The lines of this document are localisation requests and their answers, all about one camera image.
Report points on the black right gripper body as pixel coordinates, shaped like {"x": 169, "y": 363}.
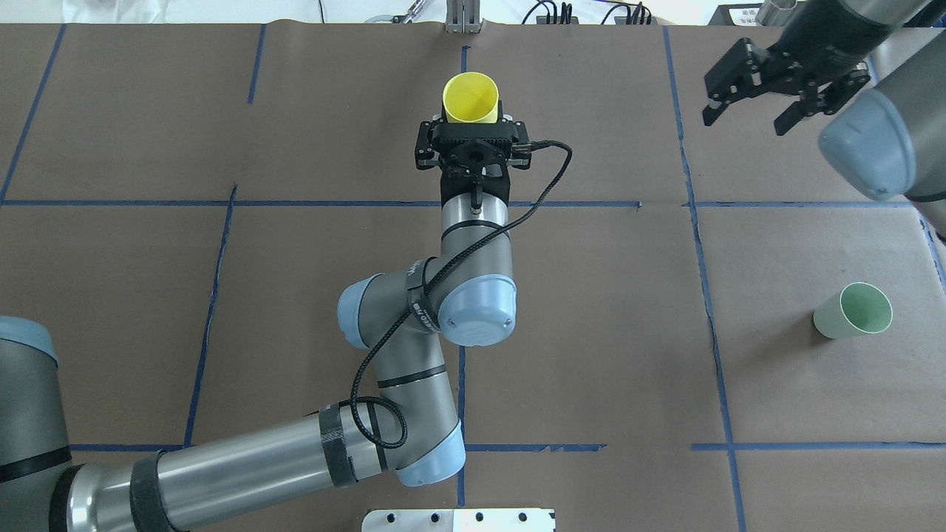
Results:
{"x": 811, "y": 46}

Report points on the yellow cup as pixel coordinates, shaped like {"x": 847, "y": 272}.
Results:
{"x": 471, "y": 97}

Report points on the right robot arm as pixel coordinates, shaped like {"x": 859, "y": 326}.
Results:
{"x": 885, "y": 141}

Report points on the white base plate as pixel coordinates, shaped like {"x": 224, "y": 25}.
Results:
{"x": 461, "y": 519}

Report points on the aluminium frame post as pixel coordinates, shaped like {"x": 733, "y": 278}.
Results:
{"x": 463, "y": 16}

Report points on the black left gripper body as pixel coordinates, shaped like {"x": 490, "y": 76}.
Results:
{"x": 451, "y": 193}

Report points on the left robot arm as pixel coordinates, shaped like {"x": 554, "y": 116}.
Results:
{"x": 170, "y": 364}

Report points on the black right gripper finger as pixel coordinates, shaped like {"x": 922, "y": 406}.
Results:
{"x": 792, "y": 116}
{"x": 714, "y": 109}

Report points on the green cup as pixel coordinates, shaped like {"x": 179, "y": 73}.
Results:
{"x": 856, "y": 310}

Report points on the small metal cup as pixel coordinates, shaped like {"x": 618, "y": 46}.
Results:
{"x": 775, "y": 13}

